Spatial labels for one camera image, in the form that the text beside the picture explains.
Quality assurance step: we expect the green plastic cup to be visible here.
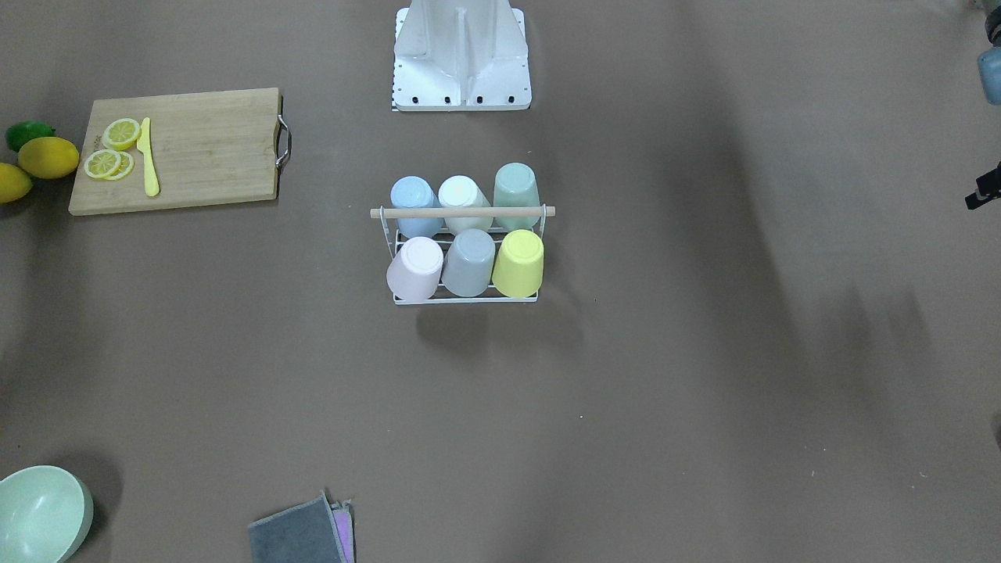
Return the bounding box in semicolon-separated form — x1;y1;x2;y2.
493;163;540;231

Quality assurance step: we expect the pink plastic cup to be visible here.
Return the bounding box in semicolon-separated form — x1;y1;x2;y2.
386;238;444;302

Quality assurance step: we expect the yellow plastic cup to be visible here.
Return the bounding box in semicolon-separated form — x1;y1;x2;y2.
491;229;544;299

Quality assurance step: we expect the grey plastic cup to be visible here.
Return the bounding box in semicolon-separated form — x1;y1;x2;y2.
441;229;497;298

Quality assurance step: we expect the white plastic cup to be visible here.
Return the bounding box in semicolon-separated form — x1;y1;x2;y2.
437;175;493;236

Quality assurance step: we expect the blue plastic cup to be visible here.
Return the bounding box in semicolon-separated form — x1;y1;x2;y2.
390;176;443;238

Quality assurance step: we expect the grey folded cloth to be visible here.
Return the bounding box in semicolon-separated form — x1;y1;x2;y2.
247;493;357;562

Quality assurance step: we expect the wooden cutting board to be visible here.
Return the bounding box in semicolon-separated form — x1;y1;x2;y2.
69;87;291;216

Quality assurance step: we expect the lemon slice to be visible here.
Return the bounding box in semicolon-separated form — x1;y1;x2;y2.
83;149;136;181
100;117;141;151

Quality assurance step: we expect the whole yellow lemon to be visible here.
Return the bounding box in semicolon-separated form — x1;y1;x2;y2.
17;136;80;181
0;163;33;205

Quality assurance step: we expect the green lime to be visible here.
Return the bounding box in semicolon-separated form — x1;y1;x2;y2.
5;120;55;152

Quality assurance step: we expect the mint green bowl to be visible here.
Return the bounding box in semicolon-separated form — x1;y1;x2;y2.
1;464;94;562

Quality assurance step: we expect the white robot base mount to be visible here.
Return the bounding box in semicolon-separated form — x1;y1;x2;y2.
391;1;533;112

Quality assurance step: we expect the white wire cup holder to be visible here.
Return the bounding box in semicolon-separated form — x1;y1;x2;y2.
369;204;557;306

